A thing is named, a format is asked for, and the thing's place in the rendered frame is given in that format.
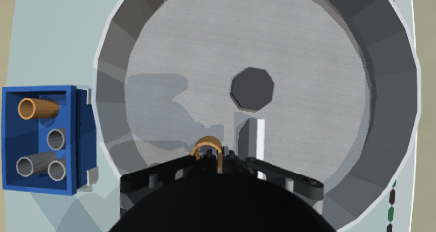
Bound bronze bushing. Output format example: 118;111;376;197
190;136;223;170
18;98;59;119

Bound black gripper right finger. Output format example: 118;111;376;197
222;146;324;216

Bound grey round turntable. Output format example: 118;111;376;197
91;0;421;232

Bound grey metal sleeve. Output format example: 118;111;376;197
47;128;66;151
16;151;57;177
48;157;67;181

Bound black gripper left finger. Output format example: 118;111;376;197
120;147;218;218

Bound blue crate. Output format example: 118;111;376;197
1;85;98;195

